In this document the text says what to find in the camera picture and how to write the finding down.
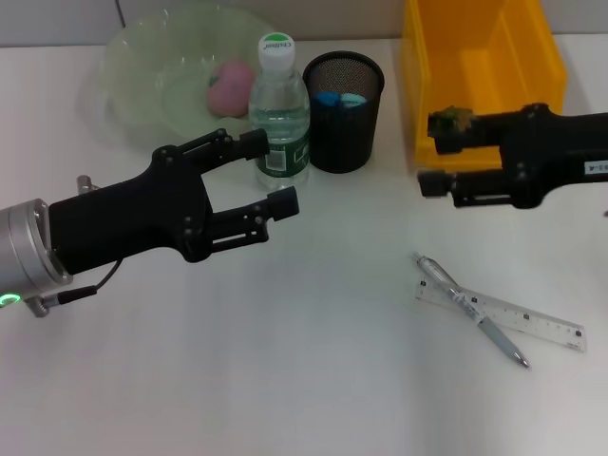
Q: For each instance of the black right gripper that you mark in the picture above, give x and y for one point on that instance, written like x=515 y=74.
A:
x=556 y=152

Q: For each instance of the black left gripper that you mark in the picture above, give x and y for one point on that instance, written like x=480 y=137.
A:
x=133 y=218

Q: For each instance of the green plastic wrapper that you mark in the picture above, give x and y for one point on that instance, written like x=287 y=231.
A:
x=451 y=119

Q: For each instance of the clear green-label water bottle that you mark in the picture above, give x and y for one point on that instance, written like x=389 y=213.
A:
x=280 y=104

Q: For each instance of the pink toy peach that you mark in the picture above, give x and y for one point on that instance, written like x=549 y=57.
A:
x=228 y=90

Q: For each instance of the blue sheathed scissors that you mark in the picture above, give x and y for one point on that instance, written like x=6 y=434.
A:
x=332 y=100

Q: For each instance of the clear grey ballpoint pen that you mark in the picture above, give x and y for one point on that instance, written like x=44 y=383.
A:
x=494 y=332

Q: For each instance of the transparent plastic ruler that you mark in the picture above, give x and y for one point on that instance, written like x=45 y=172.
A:
x=532 y=323

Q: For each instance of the black mesh pen holder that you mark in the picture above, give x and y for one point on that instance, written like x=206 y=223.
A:
x=342 y=138

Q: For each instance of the green translucent fruit bowl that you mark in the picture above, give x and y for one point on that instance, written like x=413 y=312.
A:
x=157 y=95

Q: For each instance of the yellow plastic bin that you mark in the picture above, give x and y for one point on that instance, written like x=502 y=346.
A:
x=475 y=71

